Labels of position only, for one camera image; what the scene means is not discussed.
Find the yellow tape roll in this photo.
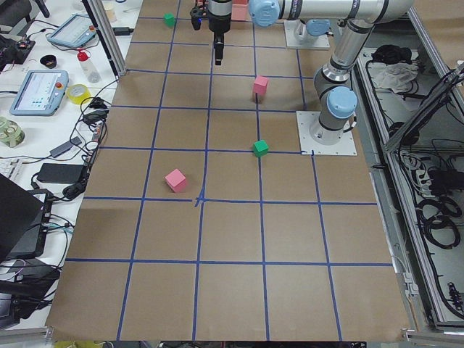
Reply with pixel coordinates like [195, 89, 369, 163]
[66, 84, 91, 105]

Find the green cube far corner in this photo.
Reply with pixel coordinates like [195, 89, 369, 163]
[163, 12, 176, 28]

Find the clear bottle red cap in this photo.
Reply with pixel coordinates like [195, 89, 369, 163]
[77, 50, 101, 83]

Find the teach pendant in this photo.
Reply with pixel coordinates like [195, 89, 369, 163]
[10, 70, 69, 116]
[46, 14, 96, 49]

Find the aluminium frame post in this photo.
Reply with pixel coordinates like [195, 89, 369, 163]
[82, 0, 127, 78]

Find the black small bowl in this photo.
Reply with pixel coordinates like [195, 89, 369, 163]
[40, 54, 57, 69]

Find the green cube centre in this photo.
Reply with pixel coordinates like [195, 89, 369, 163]
[252, 139, 269, 158]

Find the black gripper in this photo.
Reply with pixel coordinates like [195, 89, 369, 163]
[207, 0, 232, 66]

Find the pink cube tilted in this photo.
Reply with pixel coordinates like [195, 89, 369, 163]
[165, 168, 188, 193]

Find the pink cube near arm base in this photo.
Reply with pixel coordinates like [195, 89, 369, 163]
[252, 75, 269, 96]

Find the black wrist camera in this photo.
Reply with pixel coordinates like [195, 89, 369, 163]
[190, 5, 207, 30]

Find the pink plastic bin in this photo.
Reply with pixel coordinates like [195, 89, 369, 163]
[231, 0, 249, 21]

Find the white cloth rag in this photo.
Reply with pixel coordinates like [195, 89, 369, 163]
[373, 62, 419, 94]

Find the teach pendant upper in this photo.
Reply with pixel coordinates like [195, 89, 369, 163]
[46, 14, 96, 49]

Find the green tape dispenser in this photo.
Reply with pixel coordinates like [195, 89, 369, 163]
[0, 117, 25, 148]

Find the black laptop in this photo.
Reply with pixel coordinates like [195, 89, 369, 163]
[1, 175, 52, 261]

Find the teach pendant lower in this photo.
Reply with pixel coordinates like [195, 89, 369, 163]
[10, 70, 69, 116]

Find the black power adapter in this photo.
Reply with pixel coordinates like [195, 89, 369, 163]
[37, 163, 85, 184]

